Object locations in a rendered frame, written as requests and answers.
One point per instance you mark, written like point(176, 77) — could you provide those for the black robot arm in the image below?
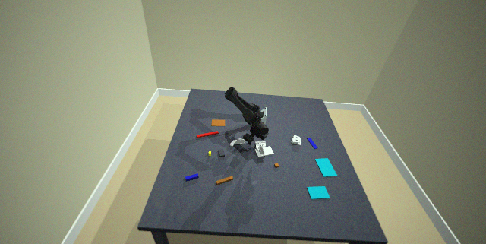
point(250, 112)

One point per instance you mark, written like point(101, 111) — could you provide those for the orange flat rectangular block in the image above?
point(218, 122)

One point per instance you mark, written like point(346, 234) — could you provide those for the orange rectangular bar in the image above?
point(224, 180)

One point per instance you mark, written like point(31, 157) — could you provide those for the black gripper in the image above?
point(249, 138)

